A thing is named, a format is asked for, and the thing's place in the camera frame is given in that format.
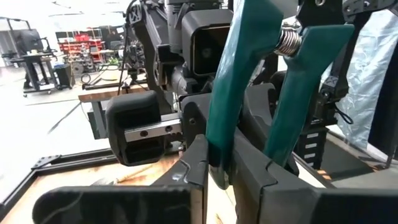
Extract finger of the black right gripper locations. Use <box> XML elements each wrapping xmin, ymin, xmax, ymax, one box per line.
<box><xmin>239</xmin><ymin>82</ymin><xmax>278</xmax><ymax>147</ymax></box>
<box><xmin>104</xmin><ymin>89</ymin><xmax>166</xmax><ymax>167</ymax></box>

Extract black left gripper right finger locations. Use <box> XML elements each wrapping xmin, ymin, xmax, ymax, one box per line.
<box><xmin>229</xmin><ymin>129</ymin><xmax>398</xmax><ymax>224</ymax></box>

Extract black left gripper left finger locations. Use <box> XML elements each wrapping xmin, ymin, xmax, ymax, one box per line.
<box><xmin>32</xmin><ymin>133</ymin><xmax>209</xmax><ymax>224</ymax></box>

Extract green-handled pruning shears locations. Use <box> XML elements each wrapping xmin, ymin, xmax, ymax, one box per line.
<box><xmin>205</xmin><ymin>0</ymin><xmax>355</xmax><ymax>190</ymax></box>

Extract wooden table grey legs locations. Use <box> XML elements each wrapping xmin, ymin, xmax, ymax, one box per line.
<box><xmin>78</xmin><ymin>83</ymin><xmax>150</xmax><ymax>139</ymax></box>

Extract black waste bin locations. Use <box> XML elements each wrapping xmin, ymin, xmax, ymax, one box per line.
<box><xmin>54</xmin><ymin>63</ymin><xmax>74</xmax><ymax>90</ymax></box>

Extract red parts shelving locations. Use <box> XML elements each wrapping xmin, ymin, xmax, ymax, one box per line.
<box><xmin>55</xmin><ymin>30</ymin><xmax>105</xmax><ymax>63</ymax></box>

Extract black rolling desk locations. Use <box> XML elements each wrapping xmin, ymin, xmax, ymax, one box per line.
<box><xmin>11</xmin><ymin>51</ymin><xmax>60</xmax><ymax>94</ymax></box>

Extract person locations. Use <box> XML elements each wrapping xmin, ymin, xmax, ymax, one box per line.
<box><xmin>320</xmin><ymin>9</ymin><xmax>398</xmax><ymax>150</ymax></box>

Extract wooden-handled hand fork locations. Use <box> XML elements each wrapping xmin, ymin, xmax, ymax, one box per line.
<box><xmin>90</xmin><ymin>163</ymin><xmax>155</xmax><ymax>187</ymax></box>

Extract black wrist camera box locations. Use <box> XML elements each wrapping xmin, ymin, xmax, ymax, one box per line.
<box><xmin>181</xmin><ymin>8</ymin><xmax>234</xmax><ymax>78</ymax></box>

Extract black overhead rig frame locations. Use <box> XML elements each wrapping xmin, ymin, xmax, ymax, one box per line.
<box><xmin>368</xmin><ymin>40</ymin><xmax>398</xmax><ymax>166</ymax></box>

